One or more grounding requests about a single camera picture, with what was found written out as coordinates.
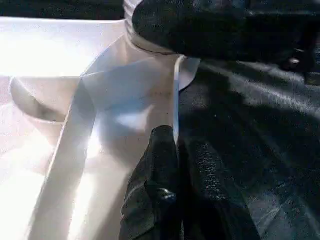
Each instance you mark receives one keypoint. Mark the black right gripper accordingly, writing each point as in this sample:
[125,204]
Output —
[275,30]

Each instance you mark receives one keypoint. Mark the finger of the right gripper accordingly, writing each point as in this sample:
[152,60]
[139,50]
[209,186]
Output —
[187,25]

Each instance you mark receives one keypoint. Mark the white plastic table leg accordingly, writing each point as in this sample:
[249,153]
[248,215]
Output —
[128,15]

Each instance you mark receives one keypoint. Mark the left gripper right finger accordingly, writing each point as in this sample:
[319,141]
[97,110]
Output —
[207,200]

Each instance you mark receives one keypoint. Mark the white plastic table top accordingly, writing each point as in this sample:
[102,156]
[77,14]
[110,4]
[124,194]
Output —
[50,75]

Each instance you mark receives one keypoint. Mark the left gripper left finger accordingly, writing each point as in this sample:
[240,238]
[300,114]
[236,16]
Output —
[150,187]

